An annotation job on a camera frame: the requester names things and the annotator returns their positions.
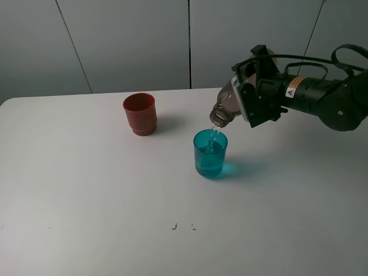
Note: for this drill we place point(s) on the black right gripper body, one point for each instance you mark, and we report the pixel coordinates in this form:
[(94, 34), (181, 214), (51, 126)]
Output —
[(271, 92)]

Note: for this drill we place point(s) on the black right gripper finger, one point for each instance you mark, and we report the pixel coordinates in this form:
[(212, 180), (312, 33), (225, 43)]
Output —
[(265, 67), (275, 112)]

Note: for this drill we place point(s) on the smoky clear plastic bottle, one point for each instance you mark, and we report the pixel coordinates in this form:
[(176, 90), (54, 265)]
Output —
[(229, 103)]

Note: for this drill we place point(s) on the teal translucent plastic cup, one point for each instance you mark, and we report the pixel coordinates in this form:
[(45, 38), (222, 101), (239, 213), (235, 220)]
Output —
[(210, 146)]

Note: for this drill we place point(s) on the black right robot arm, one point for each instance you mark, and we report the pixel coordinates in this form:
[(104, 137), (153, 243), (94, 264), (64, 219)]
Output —
[(340, 104)]

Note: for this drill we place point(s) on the red plastic cup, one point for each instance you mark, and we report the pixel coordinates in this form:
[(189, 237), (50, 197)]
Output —
[(141, 113)]

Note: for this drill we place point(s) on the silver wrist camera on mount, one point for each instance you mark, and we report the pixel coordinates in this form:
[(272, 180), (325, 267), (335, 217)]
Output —
[(248, 99)]

